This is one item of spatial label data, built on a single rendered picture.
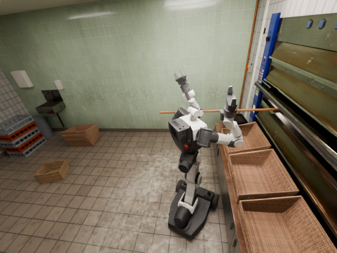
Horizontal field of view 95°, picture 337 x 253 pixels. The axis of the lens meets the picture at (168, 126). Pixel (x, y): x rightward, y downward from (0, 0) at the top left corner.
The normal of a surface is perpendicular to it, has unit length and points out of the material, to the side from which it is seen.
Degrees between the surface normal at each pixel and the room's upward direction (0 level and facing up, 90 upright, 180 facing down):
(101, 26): 90
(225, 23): 90
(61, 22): 90
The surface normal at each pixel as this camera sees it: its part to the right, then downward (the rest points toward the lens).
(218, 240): -0.09, -0.84
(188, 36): -0.15, 0.54
